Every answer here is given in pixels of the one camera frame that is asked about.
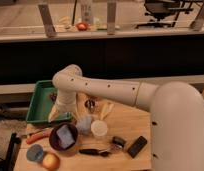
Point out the blue sponge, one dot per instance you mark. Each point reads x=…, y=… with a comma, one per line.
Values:
x=65, y=136

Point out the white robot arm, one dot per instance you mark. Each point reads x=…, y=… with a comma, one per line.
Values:
x=176, y=108

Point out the purple bowl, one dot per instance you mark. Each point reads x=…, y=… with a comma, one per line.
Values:
x=55, y=141

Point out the pale wooden spatula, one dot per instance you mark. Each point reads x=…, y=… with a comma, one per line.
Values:
x=107, y=108

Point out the white plastic cup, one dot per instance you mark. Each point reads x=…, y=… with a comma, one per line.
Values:
x=99, y=128

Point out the small black metal clip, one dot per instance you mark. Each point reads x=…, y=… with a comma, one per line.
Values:
x=118, y=141

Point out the green plastic tray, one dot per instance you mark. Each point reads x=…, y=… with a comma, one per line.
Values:
x=41, y=103

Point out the red round object far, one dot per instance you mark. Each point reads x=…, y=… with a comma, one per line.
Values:
x=82, y=26

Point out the black remote control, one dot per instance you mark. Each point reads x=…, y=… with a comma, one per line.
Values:
x=137, y=146

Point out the orange carrot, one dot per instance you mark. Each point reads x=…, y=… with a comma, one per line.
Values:
x=37, y=136

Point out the red yellow apple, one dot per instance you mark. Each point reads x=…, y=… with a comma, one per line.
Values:
x=50, y=161

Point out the blue round lid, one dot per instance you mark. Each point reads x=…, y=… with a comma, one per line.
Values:
x=35, y=153

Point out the black office chair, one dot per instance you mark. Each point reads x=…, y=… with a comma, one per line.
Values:
x=160, y=9

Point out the black handled spoon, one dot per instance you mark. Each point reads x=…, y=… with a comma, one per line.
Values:
x=95, y=152

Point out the black chair frame left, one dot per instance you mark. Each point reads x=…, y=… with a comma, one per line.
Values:
x=6, y=164

